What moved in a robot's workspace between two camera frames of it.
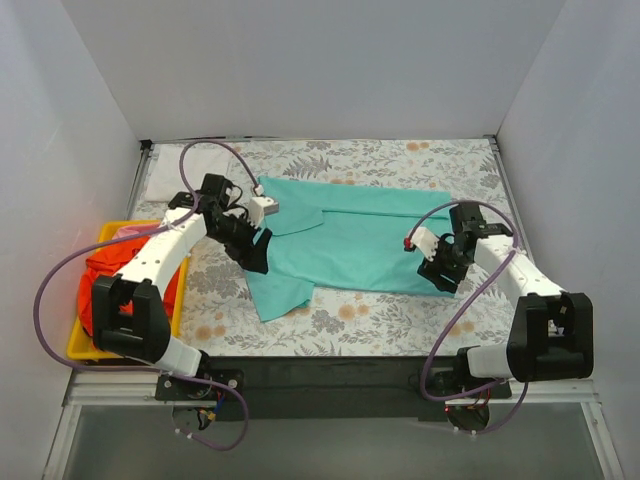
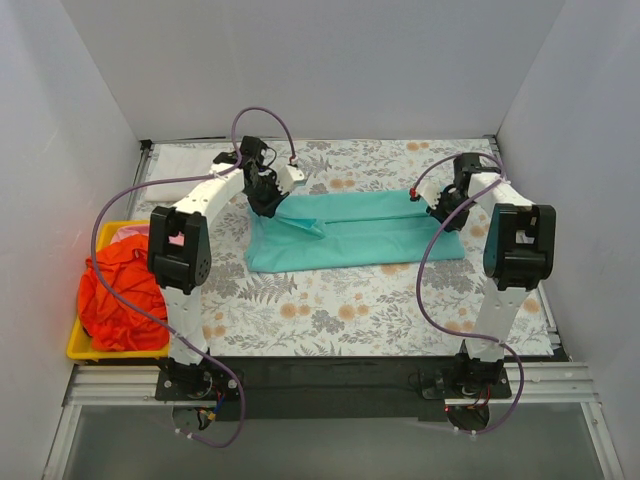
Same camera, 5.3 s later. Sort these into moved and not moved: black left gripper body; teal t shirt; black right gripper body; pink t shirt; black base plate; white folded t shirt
Moved: black right gripper body; black left gripper body; teal t shirt
Not moved: white folded t shirt; black base plate; pink t shirt
